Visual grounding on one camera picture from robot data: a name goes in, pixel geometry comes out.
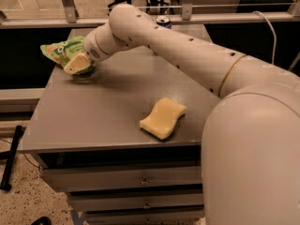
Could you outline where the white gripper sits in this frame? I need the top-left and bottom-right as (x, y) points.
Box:
(64, 31), (108, 75)

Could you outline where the green rice chip bag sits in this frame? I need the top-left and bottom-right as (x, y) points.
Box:
(40, 36), (85, 69)

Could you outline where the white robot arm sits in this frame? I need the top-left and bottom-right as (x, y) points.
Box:
(65, 4), (300, 225)

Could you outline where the grey drawer cabinet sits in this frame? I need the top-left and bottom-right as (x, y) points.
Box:
(19, 47), (218, 225)

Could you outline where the blue pepsi can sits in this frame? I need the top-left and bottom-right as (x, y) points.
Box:
(156, 15), (172, 28)

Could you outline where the yellow sponge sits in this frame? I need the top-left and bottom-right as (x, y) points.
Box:
(140, 97), (188, 140)

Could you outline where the black metal stand leg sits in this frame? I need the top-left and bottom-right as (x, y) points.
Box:
(0, 126), (23, 191)

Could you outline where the metal railing frame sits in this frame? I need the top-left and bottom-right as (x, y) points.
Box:
(0, 0), (300, 29)

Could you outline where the white cable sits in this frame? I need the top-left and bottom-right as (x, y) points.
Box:
(252, 10), (278, 66)

